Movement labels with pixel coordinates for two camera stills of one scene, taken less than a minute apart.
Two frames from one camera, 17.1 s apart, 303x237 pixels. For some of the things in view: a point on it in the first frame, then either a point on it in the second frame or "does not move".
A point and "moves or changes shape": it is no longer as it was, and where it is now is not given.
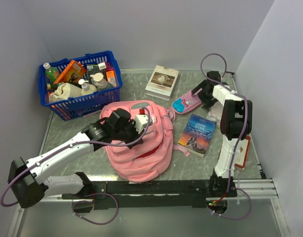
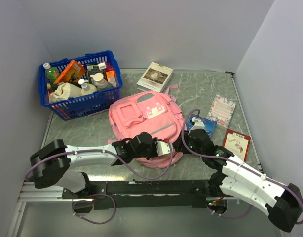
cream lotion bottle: [87, 89] does not move
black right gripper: [207, 102] -> [178, 143]
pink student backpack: [152, 156] moves or changes shape
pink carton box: [110, 75] does not move
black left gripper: [136, 136] -> [155, 152]
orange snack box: [73, 72] does not move
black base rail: [151, 194] does not move
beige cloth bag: [65, 91] does not move
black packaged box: [92, 69] does not move
